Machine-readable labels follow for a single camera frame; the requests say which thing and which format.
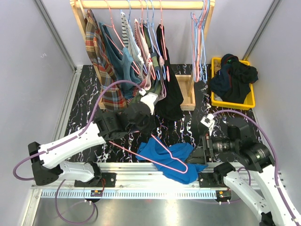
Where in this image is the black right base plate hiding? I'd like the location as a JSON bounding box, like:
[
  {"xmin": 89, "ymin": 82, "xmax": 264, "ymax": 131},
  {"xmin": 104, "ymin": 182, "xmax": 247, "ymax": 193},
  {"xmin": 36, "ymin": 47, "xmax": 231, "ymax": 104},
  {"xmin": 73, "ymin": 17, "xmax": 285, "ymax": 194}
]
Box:
[{"xmin": 198, "ymin": 172, "xmax": 228, "ymax": 188}]

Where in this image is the teal hanging tank top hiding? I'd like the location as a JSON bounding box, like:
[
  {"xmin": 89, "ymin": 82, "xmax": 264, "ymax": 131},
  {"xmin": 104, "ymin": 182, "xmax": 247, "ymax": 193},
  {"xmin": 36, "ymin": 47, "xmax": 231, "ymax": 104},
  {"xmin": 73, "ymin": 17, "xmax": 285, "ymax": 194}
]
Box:
[{"xmin": 99, "ymin": 22, "xmax": 142, "ymax": 85}]

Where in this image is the plaid hanging shirt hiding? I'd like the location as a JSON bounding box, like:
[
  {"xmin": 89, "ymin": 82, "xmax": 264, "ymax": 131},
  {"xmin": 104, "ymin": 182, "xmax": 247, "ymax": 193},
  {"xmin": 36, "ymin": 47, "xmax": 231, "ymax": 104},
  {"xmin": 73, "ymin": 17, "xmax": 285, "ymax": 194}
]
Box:
[{"xmin": 85, "ymin": 9, "xmax": 127, "ymax": 111}]

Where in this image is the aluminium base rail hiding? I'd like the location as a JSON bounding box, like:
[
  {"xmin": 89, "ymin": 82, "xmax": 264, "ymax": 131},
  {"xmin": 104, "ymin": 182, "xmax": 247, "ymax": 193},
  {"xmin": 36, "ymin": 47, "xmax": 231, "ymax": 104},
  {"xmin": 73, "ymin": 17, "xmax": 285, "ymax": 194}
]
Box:
[{"xmin": 30, "ymin": 162, "xmax": 286, "ymax": 200}]

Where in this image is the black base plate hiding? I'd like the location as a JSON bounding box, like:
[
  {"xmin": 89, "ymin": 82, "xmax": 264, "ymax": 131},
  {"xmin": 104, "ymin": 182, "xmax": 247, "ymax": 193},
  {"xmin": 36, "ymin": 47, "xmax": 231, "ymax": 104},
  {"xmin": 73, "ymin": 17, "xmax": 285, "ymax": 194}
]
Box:
[
  {"xmin": 198, "ymin": 172, "xmax": 228, "ymax": 188},
  {"xmin": 74, "ymin": 172, "xmax": 117, "ymax": 187}
]

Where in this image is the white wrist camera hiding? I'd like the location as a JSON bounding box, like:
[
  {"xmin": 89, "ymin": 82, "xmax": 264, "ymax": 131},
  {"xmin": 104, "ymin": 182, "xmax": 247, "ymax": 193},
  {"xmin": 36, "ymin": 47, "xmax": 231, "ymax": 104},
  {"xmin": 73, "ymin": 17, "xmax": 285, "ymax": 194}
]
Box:
[
  {"xmin": 138, "ymin": 89, "xmax": 158, "ymax": 115},
  {"xmin": 201, "ymin": 113, "xmax": 215, "ymax": 136}
]

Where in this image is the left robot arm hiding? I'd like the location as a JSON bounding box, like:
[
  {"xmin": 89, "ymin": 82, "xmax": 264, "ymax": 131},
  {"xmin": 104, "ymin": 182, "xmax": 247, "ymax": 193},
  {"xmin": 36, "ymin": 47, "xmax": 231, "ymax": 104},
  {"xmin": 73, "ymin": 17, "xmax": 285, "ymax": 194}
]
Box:
[{"xmin": 28, "ymin": 102, "xmax": 155, "ymax": 187}]

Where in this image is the empty hangers bunch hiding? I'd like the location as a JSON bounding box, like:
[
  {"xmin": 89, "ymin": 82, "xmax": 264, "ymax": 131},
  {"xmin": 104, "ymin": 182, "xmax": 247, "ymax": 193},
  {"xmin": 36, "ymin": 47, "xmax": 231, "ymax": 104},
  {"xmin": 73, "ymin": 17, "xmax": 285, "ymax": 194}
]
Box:
[{"xmin": 190, "ymin": 0, "xmax": 211, "ymax": 83}]

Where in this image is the green hanging garment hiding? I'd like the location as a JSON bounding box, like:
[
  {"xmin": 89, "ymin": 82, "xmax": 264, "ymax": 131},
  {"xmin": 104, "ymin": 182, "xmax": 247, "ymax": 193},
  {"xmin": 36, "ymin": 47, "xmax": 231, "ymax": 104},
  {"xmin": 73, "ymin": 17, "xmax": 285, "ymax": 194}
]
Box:
[{"xmin": 134, "ymin": 20, "xmax": 162, "ymax": 101}]

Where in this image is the pink hanging garment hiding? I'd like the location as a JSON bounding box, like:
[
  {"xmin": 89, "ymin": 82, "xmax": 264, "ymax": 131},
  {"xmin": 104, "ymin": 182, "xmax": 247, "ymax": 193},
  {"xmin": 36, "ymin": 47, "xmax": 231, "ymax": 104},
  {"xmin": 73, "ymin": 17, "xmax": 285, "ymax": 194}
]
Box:
[{"xmin": 134, "ymin": 19, "xmax": 166, "ymax": 101}]

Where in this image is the yellow plastic bin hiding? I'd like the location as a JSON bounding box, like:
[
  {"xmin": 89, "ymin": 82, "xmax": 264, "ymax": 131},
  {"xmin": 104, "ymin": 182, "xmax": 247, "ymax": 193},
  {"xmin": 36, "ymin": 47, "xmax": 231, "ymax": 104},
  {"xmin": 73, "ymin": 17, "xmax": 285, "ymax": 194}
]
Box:
[{"xmin": 209, "ymin": 54, "xmax": 258, "ymax": 110}]

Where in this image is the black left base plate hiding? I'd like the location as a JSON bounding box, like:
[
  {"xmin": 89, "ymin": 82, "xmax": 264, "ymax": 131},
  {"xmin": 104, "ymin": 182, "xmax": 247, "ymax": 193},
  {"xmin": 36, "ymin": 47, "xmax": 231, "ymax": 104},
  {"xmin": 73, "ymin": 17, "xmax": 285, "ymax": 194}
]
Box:
[{"xmin": 74, "ymin": 172, "xmax": 117, "ymax": 187}]

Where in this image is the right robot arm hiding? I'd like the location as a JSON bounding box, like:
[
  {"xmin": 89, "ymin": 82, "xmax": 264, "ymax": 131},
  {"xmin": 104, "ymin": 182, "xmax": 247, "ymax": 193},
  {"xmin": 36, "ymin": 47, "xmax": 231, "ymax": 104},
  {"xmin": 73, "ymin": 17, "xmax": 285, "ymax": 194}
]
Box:
[{"xmin": 185, "ymin": 124, "xmax": 301, "ymax": 226}]

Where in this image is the striped hanging garment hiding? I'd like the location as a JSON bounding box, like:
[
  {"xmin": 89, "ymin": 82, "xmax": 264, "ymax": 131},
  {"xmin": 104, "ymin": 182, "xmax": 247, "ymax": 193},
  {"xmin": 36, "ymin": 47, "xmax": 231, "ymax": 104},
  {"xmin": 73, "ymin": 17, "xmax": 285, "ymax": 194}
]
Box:
[{"xmin": 120, "ymin": 11, "xmax": 144, "ymax": 80}]

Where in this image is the wooden clothes rack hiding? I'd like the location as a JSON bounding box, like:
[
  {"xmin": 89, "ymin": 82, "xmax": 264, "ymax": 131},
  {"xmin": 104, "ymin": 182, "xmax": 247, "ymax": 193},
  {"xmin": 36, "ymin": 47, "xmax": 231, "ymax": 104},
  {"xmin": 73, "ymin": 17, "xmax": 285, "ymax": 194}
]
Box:
[{"xmin": 70, "ymin": 0, "xmax": 215, "ymax": 111}]

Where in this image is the blue tank top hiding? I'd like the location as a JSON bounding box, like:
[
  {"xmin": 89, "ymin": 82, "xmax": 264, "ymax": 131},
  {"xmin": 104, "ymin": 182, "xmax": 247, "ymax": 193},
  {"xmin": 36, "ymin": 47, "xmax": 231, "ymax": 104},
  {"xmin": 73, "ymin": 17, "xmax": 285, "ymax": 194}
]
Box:
[{"xmin": 136, "ymin": 137, "xmax": 207, "ymax": 185}]

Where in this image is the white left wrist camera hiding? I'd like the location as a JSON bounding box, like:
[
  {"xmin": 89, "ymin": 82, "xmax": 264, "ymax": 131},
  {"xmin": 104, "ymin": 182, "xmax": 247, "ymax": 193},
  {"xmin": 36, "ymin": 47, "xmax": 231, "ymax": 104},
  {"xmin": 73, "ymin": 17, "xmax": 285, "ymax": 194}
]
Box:
[{"xmin": 138, "ymin": 89, "xmax": 158, "ymax": 115}]

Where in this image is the purple floor cable left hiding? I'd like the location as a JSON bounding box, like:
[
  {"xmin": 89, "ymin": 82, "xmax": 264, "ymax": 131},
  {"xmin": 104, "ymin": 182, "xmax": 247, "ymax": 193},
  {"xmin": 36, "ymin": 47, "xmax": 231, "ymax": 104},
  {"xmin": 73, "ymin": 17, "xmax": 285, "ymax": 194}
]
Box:
[{"xmin": 54, "ymin": 178, "xmax": 98, "ymax": 223}]

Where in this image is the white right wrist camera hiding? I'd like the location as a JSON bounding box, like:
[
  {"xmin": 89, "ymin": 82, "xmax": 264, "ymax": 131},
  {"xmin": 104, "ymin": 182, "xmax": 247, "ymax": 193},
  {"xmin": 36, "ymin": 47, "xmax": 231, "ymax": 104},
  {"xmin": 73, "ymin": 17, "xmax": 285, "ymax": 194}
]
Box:
[{"xmin": 201, "ymin": 113, "xmax": 215, "ymax": 136}]

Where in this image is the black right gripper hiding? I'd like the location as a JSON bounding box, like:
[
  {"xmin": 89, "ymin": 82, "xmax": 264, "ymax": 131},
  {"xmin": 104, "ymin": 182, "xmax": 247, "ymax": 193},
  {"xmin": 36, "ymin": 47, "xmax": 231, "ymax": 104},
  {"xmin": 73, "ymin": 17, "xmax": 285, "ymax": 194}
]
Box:
[{"xmin": 185, "ymin": 130, "xmax": 238, "ymax": 165}]

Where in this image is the dark clothes pile in bin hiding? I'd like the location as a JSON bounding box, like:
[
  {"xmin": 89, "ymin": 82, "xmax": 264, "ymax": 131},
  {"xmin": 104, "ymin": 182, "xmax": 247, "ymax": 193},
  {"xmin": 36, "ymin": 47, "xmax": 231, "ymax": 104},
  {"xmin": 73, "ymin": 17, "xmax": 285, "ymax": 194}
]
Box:
[{"xmin": 210, "ymin": 54, "xmax": 258, "ymax": 104}]

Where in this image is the pink wire hanger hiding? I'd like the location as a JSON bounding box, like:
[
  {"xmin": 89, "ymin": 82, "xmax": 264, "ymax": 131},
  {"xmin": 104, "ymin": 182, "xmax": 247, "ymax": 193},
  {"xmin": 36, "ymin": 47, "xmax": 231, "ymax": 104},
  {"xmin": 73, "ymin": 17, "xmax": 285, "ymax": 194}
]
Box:
[{"xmin": 108, "ymin": 134, "xmax": 189, "ymax": 174}]

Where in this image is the black hanging garment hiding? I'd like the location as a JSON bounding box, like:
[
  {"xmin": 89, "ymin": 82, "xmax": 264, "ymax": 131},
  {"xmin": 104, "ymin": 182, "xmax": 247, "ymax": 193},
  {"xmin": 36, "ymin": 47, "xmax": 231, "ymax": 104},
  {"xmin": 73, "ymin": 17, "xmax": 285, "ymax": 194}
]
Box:
[{"xmin": 155, "ymin": 24, "xmax": 184, "ymax": 121}]

